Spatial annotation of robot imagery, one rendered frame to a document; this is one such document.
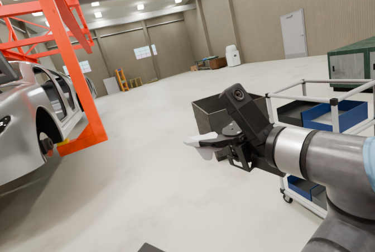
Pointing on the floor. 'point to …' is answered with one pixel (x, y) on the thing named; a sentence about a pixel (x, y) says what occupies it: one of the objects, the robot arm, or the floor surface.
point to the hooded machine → (232, 56)
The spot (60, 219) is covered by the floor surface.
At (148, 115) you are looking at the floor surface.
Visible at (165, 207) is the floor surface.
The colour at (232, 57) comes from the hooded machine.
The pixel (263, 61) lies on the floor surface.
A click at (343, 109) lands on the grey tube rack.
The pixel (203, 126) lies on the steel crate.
